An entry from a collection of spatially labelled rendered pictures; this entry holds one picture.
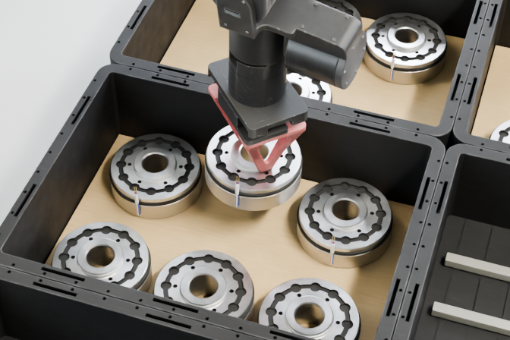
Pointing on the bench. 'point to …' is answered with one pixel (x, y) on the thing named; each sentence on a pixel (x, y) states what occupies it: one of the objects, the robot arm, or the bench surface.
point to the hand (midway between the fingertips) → (255, 148)
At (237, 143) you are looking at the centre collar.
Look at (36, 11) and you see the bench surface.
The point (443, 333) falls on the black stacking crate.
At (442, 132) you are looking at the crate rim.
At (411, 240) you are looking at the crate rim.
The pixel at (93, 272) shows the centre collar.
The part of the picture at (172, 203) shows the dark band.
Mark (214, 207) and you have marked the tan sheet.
